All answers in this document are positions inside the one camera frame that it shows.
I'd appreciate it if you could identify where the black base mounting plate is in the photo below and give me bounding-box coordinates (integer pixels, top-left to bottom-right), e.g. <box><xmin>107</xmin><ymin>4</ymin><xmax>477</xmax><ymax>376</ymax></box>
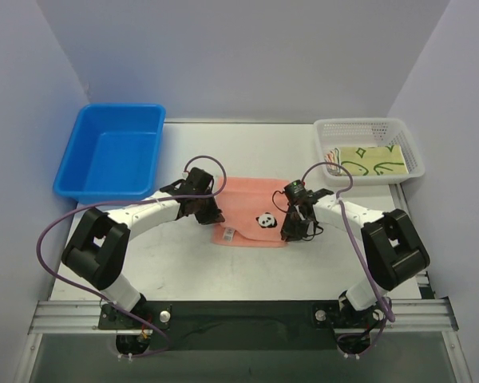
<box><xmin>97</xmin><ymin>300</ymin><xmax>382</xmax><ymax>354</ymax></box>

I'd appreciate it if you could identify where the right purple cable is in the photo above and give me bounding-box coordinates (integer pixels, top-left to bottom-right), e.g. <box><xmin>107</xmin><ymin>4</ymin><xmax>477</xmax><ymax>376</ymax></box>
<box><xmin>302</xmin><ymin>162</ymin><xmax>396</xmax><ymax>354</ymax></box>

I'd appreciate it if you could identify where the cream green patterned towel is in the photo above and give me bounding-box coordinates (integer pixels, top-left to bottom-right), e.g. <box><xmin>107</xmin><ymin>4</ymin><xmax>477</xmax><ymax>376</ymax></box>
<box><xmin>335</xmin><ymin>144</ymin><xmax>408</xmax><ymax>176</ymax></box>

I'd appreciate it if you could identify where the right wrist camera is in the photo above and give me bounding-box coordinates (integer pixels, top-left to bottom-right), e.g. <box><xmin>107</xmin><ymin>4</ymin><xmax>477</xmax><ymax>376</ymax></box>
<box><xmin>283</xmin><ymin>179</ymin><xmax>328</xmax><ymax>205</ymax></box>

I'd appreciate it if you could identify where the orange lion print towel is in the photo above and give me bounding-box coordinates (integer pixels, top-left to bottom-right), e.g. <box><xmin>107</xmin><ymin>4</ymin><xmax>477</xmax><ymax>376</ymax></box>
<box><xmin>324</xmin><ymin>149</ymin><xmax>335</xmax><ymax>176</ymax></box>

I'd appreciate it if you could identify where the pink towel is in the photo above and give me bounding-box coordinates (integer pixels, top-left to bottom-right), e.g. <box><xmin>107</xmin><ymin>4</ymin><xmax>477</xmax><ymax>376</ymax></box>
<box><xmin>212</xmin><ymin>177</ymin><xmax>289</xmax><ymax>248</ymax></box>

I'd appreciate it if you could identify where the white perforated plastic basket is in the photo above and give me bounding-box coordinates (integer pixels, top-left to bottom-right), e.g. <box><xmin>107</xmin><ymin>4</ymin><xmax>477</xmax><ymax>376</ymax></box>
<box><xmin>314</xmin><ymin>118</ymin><xmax>425</xmax><ymax>186</ymax></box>

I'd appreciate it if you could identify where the blue plastic bin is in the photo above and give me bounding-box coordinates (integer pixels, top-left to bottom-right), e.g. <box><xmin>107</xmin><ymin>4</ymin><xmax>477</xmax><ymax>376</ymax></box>
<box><xmin>53</xmin><ymin>103</ymin><xmax>166</xmax><ymax>203</ymax></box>

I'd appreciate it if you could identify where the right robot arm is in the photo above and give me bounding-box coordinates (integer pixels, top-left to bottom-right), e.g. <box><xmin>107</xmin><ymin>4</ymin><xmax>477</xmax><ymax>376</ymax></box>
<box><xmin>281</xmin><ymin>192</ymin><xmax>430</xmax><ymax>321</ymax></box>

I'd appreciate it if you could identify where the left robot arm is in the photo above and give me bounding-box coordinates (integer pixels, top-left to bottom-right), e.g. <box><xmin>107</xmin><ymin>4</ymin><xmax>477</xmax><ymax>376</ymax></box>
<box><xmin>61</xmin><ymin>168</ymin><xmax>224</xmax><ymax>315</ymax></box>

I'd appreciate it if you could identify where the yellow patterned towel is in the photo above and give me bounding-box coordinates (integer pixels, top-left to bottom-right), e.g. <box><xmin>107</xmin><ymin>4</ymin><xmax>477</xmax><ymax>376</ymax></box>
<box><xmin>331</xmin><ymin>148</ymin><xmax>342</xmax><ymax>176</ymax></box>

